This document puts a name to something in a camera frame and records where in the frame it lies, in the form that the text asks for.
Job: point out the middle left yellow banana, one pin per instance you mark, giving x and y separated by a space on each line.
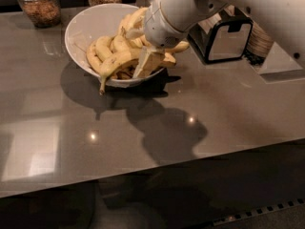
102 47

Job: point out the top upright yellow banana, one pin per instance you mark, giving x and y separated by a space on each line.
136 21

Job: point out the left curved yellow banana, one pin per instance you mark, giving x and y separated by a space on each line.
92 58

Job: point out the center short yellow banana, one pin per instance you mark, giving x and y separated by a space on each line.
120 44

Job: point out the white ceramic bowl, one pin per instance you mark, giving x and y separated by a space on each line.
90 24

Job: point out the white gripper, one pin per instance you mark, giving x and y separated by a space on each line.
157 28

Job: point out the floor vent grille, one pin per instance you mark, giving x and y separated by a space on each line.
261 211

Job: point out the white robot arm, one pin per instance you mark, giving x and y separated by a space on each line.
283 20

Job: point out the long yellow banana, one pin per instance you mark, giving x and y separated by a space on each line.
122 60

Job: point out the left glass cereal jar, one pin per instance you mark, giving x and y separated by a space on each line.
42 13

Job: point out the black napkin dispenser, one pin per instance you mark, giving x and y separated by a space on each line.
223 37

